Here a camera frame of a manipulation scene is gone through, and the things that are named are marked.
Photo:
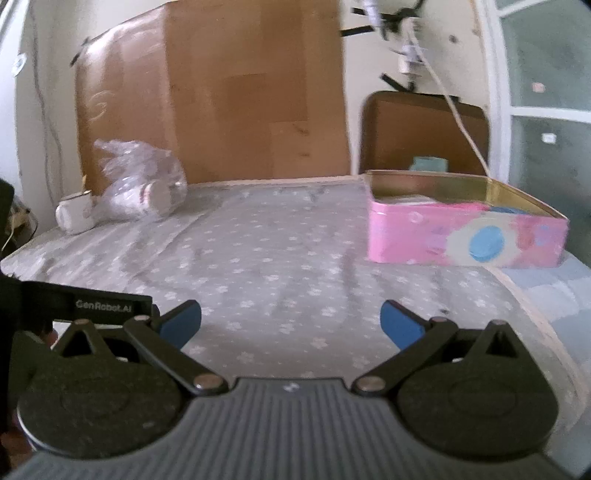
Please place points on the black tape strip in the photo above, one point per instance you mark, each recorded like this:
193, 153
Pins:
358, 31

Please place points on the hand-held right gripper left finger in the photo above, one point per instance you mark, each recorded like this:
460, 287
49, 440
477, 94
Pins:
180, 323

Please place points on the white cup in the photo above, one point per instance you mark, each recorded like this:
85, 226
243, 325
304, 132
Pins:
76, 214

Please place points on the glass window door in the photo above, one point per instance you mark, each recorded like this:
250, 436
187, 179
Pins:
545, 69

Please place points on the grey star-print bed sheet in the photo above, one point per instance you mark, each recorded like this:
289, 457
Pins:
277, 258

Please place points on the clear plastic bag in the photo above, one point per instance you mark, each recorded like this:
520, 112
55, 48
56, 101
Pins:
138, 180

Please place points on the teal cup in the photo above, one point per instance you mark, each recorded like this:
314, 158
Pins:
429, 164

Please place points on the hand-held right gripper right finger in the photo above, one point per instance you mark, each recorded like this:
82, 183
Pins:
401, 325

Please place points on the pink tin box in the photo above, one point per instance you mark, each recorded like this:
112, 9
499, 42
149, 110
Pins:
415, 235

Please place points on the white wall charger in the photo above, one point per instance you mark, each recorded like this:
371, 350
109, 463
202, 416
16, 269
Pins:
410, 50

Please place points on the large cardboard box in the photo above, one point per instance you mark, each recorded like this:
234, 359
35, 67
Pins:
240, 92

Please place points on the blue cloth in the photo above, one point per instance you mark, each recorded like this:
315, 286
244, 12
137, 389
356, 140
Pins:
508, 210

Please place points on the light blue blanket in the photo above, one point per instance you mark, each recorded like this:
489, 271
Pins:
558, 304

